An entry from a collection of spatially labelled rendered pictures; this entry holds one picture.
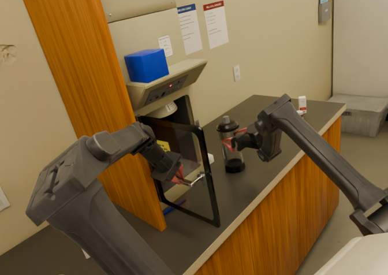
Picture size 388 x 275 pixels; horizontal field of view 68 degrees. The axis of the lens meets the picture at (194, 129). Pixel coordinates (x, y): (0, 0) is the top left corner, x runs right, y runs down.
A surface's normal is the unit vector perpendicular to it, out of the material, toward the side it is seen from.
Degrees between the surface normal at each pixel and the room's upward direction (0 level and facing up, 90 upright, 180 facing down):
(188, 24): 90
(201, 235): 0
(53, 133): 90
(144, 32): 90
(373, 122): 96
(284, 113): 39
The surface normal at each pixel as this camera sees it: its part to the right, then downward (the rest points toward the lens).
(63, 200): 0.02, 0.14
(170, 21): 0.72, 0.16
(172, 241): -0.18, -0.89
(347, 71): -0.67, 0.42
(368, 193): -0.27, -0.41
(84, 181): 0.78, -0.62
